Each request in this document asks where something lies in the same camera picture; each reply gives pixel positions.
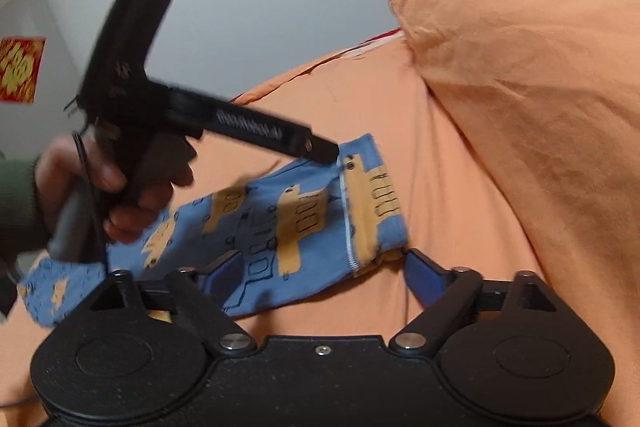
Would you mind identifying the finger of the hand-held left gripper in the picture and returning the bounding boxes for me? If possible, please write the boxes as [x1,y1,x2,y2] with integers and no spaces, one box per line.
[302,132,341,166]

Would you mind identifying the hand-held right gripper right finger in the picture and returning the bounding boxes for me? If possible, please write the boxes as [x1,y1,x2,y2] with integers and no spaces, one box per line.
[389,249,563,354]

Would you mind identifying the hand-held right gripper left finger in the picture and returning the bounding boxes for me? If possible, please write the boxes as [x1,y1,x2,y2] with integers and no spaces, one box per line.
[75,251,257,355]

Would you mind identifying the blue pants with orange print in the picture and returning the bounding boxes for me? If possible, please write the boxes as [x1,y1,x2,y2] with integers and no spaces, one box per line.
[17,134,412,328]

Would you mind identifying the person's left hand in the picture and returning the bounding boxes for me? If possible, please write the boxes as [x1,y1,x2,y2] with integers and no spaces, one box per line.
[34,134,196,245]

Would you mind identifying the orange duvet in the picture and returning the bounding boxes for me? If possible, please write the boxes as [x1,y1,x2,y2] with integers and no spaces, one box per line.
[0,34,640,427]

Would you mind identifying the red and gold door poster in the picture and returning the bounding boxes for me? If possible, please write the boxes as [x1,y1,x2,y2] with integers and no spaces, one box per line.
[0,37,47,104]

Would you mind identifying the grey door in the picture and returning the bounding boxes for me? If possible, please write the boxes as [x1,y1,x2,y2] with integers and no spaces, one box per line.
[0,0,76,148]

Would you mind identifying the red bed sheet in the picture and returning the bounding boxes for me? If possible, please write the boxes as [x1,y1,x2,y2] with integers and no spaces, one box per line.
[357,28,407,50]

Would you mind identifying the orange pillow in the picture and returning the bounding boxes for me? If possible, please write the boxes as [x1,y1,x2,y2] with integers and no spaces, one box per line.
[382,0,640,303]

